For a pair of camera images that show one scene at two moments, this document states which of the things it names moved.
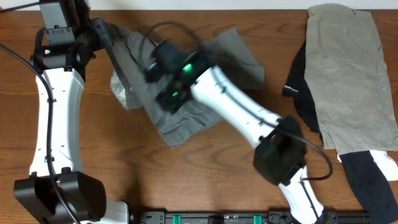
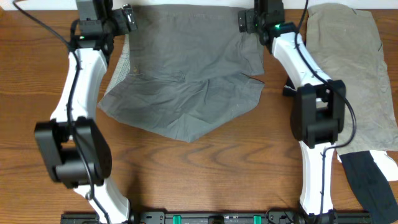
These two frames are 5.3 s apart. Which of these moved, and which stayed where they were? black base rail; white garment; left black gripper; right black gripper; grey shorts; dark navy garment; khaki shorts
Moved: grey shorts; right black gripper; left black gripper
Stayed: khaki shorts; white garment; black base rail; dark navy garment
